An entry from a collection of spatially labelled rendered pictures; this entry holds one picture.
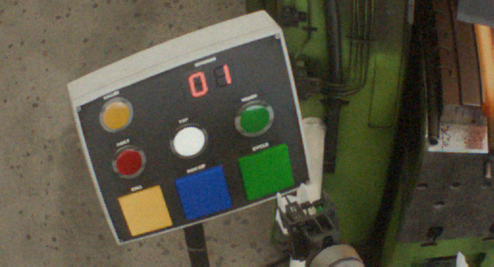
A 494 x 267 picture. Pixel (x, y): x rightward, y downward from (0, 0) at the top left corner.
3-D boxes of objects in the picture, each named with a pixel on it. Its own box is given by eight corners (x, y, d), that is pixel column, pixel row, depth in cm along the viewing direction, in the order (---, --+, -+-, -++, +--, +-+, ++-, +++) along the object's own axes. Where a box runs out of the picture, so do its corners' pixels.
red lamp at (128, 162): (143, 178, 180) (140, 166, 176) (116, 175, 180) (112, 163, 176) (145, 160, 182) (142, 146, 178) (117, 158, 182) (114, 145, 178)
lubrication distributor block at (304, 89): (316, 112, 224) (318, 72, 212) (282, 109, 224) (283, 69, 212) (316, 94, 226) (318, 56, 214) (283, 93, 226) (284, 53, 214)
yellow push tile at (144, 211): (173, 224, 186) (161, 187, 182) (133, 237, 185) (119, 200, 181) (170, 218, 187) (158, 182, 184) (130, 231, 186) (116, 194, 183)
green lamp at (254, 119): (269, 136, 183) (270, 121, 180) (237, 134, 184) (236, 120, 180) (271, 117, 185) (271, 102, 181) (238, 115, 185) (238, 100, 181)
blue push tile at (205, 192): (233, 206, 188) (222, 167, 184) (188, 221, 186) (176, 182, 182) (229, 200, 189) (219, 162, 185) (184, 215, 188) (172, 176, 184)
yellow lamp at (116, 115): (129, 132, 175) (127, 118, 172) (102, 130, 176) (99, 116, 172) (131, 113, 177) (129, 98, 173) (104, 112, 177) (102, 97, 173)
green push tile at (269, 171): (295, 185, 189) (286, 145, 185) (247, 201, 188) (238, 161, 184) (291, 179, 191) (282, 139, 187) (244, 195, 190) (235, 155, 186)
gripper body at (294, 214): (324, 185, 169) (352, 227, 159) (331, 229, 174) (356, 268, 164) (273, 204, 168) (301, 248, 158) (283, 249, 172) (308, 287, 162)
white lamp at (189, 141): (205, 158, 182) (203, 145, 178) (173, 156, 182) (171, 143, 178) (205, 139, 183) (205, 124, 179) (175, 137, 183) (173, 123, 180)
